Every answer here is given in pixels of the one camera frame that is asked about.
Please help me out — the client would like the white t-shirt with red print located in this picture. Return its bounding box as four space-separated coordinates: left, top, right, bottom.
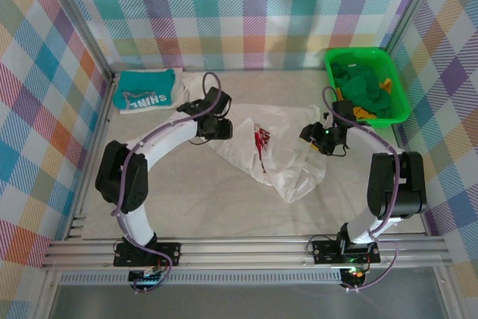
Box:
207 102 328 205

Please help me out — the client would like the yellow crumpled t-shirt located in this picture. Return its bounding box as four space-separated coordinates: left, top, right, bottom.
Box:
335 78 393 120

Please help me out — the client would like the green plastic basket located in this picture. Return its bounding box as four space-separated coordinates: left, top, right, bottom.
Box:
323 46 412 130

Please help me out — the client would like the green crumpled t-shirt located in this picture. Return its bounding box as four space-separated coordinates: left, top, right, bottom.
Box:
332 58 399 120

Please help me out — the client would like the teal printed folded t-shirt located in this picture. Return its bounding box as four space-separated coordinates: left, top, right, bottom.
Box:
113 68 176 110

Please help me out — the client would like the aluminium side rail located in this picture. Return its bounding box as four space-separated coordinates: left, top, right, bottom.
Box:
65 75 117 240
390 124 430 238

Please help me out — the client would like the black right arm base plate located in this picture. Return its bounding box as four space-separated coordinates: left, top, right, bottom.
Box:
311 238 382 264

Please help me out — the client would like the wide aluminium mounting rail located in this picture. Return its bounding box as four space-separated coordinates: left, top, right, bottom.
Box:
40 235 453 271

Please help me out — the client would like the aluminium corner post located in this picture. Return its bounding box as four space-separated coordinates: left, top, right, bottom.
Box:
37 0 115 81
384 0 444 55

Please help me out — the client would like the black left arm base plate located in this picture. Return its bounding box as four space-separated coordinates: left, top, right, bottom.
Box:
114 242 181 268

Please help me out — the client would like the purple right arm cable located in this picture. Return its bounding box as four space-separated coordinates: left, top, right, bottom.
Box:
321 86 408 292

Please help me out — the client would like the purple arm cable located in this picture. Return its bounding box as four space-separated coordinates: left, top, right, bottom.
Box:
321 86 408 292
110 71 223 292

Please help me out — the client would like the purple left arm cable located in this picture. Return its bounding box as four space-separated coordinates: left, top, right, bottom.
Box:
110 71 223 292

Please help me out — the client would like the grey slotted cable duct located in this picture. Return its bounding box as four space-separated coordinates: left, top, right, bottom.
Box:
59 273 343 285

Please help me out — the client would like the aluminium frame bar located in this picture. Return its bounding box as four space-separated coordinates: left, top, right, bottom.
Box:
33 270 63 319
432 264 462 319

